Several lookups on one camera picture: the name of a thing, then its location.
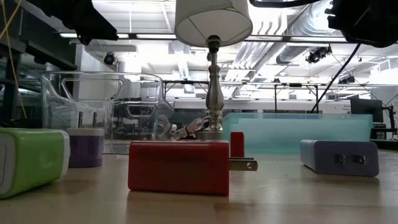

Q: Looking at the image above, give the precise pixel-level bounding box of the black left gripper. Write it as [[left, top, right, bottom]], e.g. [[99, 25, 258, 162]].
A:
[[27, 0, 119, 46]]

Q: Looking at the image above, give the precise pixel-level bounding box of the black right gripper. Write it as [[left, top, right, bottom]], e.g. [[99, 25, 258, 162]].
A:
[[325, 0, 398, 49]]

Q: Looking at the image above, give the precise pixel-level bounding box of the small purple white wall charger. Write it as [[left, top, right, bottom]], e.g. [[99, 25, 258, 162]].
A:
[[67, 111, 106, 168]]

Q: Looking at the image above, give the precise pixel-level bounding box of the light blue wall charger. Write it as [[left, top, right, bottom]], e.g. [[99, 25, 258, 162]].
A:
[[300, 139, 380, 177]]

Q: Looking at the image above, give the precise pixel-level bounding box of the green white wall charger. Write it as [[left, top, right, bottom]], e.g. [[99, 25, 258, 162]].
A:
[[0, 127, 71, 200]]

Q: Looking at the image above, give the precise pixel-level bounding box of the red wall charger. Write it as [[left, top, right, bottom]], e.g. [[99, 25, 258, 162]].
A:
[[127, 139, 259, 197]]

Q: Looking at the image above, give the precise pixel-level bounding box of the red eraser bar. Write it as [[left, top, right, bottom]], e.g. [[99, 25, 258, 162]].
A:
[[229, 131, 246, 158]]

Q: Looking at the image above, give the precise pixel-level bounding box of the ceiling light strip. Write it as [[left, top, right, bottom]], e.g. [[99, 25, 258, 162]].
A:
[[289, 36, 348, 43], [136, 33, 177, 40], [58, 32, 130, 39]]

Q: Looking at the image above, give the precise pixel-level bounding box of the black ceiling spotlight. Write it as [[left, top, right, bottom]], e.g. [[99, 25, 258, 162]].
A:
[[103, 52, 117, 66]]

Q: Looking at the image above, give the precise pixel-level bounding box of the black ceiling fixture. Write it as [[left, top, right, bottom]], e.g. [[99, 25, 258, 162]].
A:
[[338, 75, 356, 85], [305, 45, 333, 65]]

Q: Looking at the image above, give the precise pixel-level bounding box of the black computer monitor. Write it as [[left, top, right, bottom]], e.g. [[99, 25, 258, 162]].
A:
[[349, 98, 384, 124]]

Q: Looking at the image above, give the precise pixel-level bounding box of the clear plastic bin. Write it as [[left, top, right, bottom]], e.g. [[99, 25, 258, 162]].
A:
[[40, 70, 175, 155]]

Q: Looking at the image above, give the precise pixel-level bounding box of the black monitor stand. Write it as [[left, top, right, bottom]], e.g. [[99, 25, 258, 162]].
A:
[[384, 104, 398, 140]]

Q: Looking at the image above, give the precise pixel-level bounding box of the dark metal shelving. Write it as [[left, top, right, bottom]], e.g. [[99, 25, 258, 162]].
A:
[[0, 18, 78, 129]]

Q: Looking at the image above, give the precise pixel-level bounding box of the black desk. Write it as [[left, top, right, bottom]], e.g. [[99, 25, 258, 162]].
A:
[[369, 123, 398, 151]]

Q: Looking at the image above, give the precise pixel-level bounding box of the teal translucent plastic bin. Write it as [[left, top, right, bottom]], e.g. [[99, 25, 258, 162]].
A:
[[221, 112, 373, 156]]

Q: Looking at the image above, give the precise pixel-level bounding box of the white shade silver table lamp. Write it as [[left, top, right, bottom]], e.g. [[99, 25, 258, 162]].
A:
[[174, 0, 254, 144]]

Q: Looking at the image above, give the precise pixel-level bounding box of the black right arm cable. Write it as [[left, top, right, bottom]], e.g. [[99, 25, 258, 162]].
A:
[[310, 42, 363, 114]]

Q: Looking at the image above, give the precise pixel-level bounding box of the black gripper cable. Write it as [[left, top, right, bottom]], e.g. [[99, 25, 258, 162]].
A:
[[248, 0, 326, 9]]

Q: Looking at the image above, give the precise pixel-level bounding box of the yellow hanging cable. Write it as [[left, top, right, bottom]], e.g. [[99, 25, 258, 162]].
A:
[[0, 0, 28, 119]]

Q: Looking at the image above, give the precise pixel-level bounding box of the black frame background table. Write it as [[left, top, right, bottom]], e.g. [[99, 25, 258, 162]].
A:
[[162, 79, 320, 114]]

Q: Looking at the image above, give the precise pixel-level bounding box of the clear lamp cord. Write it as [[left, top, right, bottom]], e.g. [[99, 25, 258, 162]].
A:
[[157, 115, 210, 141]]

